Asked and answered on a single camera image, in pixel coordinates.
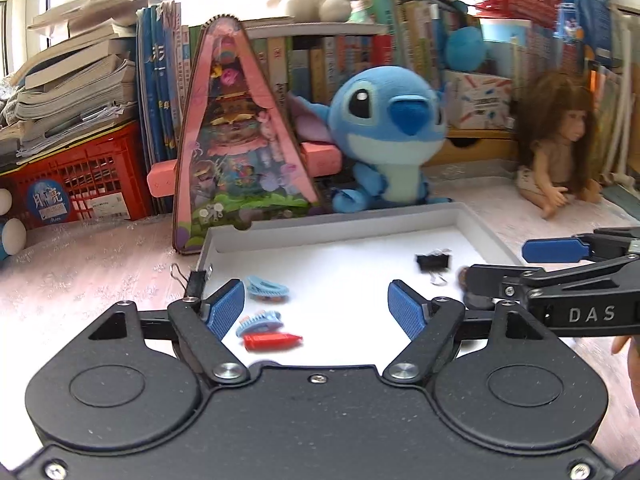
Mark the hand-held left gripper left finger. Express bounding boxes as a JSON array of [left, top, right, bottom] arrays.
[[87, 280, 252, 385]]

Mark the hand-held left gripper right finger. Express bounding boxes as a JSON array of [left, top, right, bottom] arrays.
[[382, 280, 547, 385]]

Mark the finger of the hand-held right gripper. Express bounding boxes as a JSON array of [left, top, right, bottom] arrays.
[[521, 226, 640, 264], [459, 265, 545, 302]]

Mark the small black round cap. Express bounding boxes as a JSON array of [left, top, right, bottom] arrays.
[[464, 292, 497, 312]]

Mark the blue hair clip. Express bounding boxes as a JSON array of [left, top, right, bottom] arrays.
[[234, 309, 284, 339], [244, 275, 291, 303]]

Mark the black binder clip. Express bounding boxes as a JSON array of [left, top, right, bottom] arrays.
[[415, 248, 454, 287], [170, 263, 214, 302]]

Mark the small red plastic piece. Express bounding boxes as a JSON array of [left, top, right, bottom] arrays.
[[243, 332, 305, 352]]

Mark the white cardboard tray box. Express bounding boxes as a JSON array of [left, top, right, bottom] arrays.
[[196, 201, 576, 367]]

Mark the person's right hand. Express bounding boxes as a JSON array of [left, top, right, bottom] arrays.
[[612, 332, 640, 413]]

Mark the brown-haired baby doll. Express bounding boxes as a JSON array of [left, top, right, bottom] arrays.
[[515, 72, 604, 220]]

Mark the wooden drawer box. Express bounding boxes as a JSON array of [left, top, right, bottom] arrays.
[[425, 129, 521, 167]]

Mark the pink triangular toy box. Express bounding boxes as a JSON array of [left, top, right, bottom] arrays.
[[171, 12, 324, 256]]

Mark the printed white cardboard box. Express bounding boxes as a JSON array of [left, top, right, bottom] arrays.
[[442, 70, 514, 131]]

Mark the blue alien plush toy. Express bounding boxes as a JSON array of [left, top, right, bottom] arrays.
[[287, 65, 451, 214]]

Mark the red plastic crate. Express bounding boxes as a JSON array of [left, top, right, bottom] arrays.
[[0, 120, 154, 231]]

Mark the blue plush ball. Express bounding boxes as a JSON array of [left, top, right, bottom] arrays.
[[445, 26, 488, 73]]

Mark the blue round-footed plush toy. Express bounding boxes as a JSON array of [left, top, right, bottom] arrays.
[[0, 187, 29, 261]]

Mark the blue printed packet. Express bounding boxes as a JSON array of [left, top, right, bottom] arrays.
[[555, 0, 614, 69]]

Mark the set of blue upright books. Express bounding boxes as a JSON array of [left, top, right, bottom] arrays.
[[136, 1, 191, 214]]

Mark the row of shelf books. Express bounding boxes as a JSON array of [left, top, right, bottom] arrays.
[[187, 0, 481, 106]]

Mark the stack of lying books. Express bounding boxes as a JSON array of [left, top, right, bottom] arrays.
[[0, 0, 141, 162]]

